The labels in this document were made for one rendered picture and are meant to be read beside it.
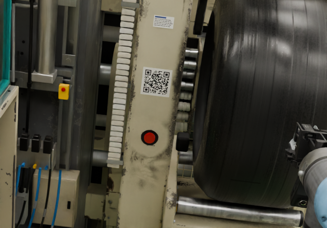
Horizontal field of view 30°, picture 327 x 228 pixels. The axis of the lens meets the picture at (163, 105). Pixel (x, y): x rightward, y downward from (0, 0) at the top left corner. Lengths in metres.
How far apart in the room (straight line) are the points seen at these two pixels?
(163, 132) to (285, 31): 0.43
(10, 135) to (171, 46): 0.46
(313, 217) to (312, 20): 0.59
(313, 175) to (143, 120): 0.68
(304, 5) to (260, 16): 0.12
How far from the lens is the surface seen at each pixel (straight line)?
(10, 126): 1.37
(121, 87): 1.60
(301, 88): 1.40
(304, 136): 1.19
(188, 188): 1.94
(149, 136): 1.63
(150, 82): 1.57
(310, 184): 1.04
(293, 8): 1.49
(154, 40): 1.54
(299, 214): 1.69
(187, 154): 1.89
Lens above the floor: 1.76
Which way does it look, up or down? 22 degrees down
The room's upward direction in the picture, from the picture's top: 7 degrees clockwise
